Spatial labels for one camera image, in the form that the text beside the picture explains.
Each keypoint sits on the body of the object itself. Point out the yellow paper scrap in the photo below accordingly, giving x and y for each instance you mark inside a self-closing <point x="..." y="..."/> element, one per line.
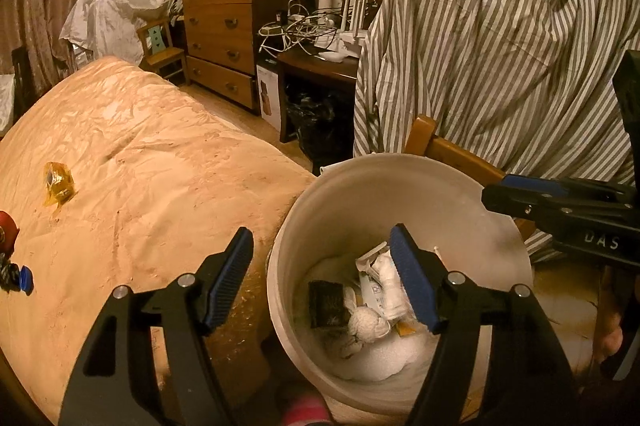
<point x="404" y="331"/>

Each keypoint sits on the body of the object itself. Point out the black trash bag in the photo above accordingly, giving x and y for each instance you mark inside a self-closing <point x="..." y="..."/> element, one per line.
<point x="325" y="131"/>

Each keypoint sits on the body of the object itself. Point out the dark wooden chair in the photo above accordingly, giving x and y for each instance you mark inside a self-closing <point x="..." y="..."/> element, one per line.
<point x="22" y="81"/>

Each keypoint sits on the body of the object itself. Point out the dark striped sock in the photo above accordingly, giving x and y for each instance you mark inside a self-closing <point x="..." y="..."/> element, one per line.
<point x="7" y="273"/>

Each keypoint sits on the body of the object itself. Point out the red ball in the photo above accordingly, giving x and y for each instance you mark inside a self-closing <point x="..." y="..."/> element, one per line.
<point x="7" y="231"/>

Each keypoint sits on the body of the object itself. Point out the small wooden child chair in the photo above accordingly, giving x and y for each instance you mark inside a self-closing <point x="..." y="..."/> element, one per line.
<point x="162" y="49"/>

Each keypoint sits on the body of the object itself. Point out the white plastic bucket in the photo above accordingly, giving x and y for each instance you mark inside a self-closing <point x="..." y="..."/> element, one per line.
<point x="325" y="216"/>

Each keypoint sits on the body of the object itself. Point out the blue bottle cap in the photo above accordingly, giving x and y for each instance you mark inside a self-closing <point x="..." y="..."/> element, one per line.
<point x="26" y="282"/>

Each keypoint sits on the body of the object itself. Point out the white sheet covered furniture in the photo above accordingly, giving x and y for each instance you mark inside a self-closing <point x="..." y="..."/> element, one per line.
<point x="120" y="1"/>

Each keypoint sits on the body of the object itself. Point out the person's right hand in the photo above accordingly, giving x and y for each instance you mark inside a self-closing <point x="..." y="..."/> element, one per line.
<point x="607" y="331"/>

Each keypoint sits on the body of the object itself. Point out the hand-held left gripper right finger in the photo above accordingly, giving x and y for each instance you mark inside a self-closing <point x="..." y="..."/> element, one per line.
<point x="412" y="277"/>

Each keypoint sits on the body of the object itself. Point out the dark wooden desk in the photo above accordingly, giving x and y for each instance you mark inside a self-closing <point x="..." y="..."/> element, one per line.
<point x="320" y="66"/>

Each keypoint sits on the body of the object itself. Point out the light wooden chair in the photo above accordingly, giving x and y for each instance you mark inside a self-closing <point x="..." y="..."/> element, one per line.
<point x="450" y="154"/>

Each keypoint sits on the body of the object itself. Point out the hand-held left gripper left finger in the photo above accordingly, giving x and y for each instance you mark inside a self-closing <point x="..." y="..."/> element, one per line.
<point x="227" y="282"/>

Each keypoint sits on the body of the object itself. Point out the white cylinder container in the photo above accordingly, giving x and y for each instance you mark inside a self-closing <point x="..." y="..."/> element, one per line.
<point x="329" y="2"/>

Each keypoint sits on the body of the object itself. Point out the grey striped shirt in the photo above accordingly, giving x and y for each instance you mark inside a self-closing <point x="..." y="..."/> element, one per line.
<point x="475" y="31"/>

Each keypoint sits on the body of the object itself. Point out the wooden dresser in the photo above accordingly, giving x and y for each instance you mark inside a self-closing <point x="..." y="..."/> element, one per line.
<point x="220" y="21"/>

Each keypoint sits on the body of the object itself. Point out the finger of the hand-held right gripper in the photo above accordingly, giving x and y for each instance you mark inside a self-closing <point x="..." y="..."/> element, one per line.
<point x="535" y="184"/>
<point x="530" y="208"/>

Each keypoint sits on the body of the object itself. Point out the white printed carton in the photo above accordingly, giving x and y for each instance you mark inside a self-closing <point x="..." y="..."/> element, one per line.
<point x="269" y="96"/>

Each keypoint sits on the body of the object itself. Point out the black square packet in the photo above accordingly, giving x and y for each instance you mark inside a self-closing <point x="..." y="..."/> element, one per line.
<point x="327" y="303"/>

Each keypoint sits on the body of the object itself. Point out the white router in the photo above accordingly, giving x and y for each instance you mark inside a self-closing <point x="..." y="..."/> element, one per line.
<point x="352" y="41"/>

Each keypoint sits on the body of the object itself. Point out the tan blanket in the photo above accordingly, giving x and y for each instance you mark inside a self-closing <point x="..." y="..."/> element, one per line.
<point x="150" y="166"/>

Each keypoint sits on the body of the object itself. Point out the yellow snack wrapper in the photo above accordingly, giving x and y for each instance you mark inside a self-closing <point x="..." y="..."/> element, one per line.
<point x="59" y="183"/>

